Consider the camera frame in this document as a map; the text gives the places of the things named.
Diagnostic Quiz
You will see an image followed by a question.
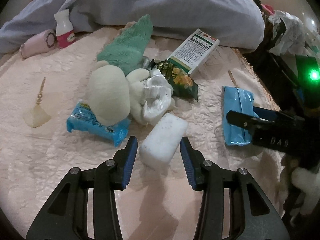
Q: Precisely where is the blue tissue pack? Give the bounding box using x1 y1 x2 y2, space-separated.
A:
66 101 131 147

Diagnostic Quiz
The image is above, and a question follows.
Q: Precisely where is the pink rolled pouch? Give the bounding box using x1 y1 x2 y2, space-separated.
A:
20 29 56 59

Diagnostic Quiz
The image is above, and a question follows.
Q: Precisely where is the green towel cloth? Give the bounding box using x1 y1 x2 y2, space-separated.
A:
97 15 153 75

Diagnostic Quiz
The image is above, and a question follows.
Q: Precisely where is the white crumpled plastic bag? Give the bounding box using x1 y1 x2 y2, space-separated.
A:
268 10 318 56

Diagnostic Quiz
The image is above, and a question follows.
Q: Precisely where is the green white medicine box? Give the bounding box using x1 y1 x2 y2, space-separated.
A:
167 29 220 76

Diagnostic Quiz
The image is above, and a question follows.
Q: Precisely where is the white pink-label bottle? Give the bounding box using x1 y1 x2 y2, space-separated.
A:
54 9 75 48

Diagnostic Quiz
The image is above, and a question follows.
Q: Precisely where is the white plastic wrapper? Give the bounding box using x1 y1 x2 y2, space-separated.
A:
142 69 175 126

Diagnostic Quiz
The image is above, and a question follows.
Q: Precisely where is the white foam block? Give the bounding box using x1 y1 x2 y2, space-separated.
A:
139 113 188 170

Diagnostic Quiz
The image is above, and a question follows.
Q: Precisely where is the grey-blue duvet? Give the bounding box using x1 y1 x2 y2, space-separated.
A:
1 0 265 55

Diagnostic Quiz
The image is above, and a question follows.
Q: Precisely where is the dark green snack packet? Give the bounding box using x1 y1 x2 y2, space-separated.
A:
148 59 199 101

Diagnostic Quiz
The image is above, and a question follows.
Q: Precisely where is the pink quilted bedspread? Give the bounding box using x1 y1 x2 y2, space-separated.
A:
1 27 283 239

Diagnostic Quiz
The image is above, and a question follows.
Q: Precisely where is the blue foil snack wrapper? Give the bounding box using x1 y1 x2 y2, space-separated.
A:
222 86 258 146

